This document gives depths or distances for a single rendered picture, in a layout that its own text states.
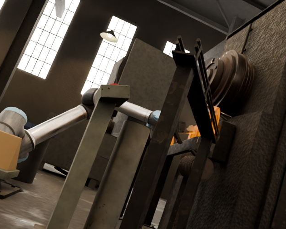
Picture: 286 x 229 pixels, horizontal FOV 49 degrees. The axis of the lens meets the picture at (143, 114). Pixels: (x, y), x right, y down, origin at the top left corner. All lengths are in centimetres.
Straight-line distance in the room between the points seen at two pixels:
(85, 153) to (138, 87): 359
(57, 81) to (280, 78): 1080
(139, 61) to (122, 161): 365
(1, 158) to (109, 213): 74
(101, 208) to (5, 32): 1184
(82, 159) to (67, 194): 13
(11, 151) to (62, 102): 1034
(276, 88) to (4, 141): 149
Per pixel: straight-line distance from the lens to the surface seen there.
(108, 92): 117
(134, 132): 127
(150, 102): 479
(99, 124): 122
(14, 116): 195
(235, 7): 1307
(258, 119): 179
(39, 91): 1217
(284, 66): 194
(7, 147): 179
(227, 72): 209
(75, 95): 1213
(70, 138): 427
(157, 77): 489
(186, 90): 100
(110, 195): 126
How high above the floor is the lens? 30
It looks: 11 degrees up
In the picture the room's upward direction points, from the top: 20 degrees clockwise
